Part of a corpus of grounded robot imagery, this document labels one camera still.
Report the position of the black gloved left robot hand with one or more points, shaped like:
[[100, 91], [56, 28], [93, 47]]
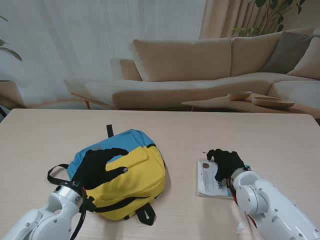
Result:
[[95, 167]]

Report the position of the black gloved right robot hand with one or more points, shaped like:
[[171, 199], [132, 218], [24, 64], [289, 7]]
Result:
[[227, 162]]

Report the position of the teal cover book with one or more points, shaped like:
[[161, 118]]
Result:
[[206, 180]]

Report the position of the blue and yellow school bag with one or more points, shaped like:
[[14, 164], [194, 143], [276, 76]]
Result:
[[140, 180]]

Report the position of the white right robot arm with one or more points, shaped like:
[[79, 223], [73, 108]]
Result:
[[270, 205]]

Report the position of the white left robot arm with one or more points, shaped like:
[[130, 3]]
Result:
[[50, 217]]

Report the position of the wooden coffee table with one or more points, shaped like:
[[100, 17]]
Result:
[[212, 103]]

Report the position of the white paper scrap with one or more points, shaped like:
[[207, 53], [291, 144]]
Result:
[[240, 227]]

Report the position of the small wooden bowl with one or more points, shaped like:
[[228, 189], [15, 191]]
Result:
[[240, 95]]

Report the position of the large shallow wooden bowl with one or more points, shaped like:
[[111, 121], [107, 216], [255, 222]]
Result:
[[272, 102]]

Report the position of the brown plant pot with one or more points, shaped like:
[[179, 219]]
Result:
[[10, 95]]

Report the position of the beige sofa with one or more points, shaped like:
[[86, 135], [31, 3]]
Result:
[[175, 62]]

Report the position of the grey cushion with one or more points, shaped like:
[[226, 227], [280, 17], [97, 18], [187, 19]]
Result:
[[287, 52]]

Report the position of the beige cushion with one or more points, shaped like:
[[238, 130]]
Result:
[[308, 62]]

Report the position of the tall green leafy plant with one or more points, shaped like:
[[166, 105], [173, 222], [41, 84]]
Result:
[[246, 31]]

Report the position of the dark green long-leaf plant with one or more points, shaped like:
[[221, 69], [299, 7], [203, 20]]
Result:
[[12, 53]]

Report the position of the beige curtain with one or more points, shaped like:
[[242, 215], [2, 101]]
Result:
[[220, 20]]

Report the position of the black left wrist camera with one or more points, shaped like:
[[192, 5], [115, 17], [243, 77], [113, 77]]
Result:
[[90, 203]]

